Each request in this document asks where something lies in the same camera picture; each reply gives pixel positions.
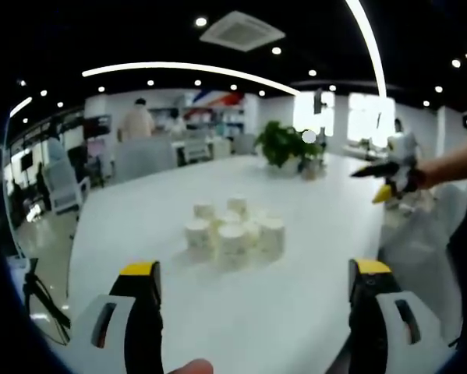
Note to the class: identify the black monitor screen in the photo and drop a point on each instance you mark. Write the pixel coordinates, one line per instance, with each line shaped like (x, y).
(25, 160)

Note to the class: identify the small beige cup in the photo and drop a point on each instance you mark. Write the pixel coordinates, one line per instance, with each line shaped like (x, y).
(310, 169)

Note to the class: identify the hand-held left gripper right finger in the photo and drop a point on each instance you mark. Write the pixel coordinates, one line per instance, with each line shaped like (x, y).
(369, 311)

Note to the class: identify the long curved ceiling light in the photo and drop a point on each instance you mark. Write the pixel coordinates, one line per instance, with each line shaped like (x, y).
(186, 67)
(369, 43)

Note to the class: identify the ceiling air conditioner vent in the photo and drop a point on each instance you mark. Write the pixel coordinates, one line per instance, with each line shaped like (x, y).
(241, 31)

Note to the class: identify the black tripod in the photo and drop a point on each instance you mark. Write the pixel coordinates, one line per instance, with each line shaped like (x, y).
(42, 296)

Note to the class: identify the white table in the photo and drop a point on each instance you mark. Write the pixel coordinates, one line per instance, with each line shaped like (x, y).
(295, 304)

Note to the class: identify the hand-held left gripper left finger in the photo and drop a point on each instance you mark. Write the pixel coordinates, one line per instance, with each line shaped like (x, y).
(141, 311)

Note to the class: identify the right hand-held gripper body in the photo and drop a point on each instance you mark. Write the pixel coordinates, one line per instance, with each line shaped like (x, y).
(404, 150)

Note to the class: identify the green potted plant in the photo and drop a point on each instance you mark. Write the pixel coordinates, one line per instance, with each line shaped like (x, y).
(285, 144)

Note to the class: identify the person's left hand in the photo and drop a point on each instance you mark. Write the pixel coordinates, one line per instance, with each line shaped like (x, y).
(194, 367)

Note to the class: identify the white office chair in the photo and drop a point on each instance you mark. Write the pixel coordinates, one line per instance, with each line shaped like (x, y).
(63, 183)

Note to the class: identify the cluster of white paper cups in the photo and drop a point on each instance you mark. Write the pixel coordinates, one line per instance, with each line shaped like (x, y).
(233, 237)

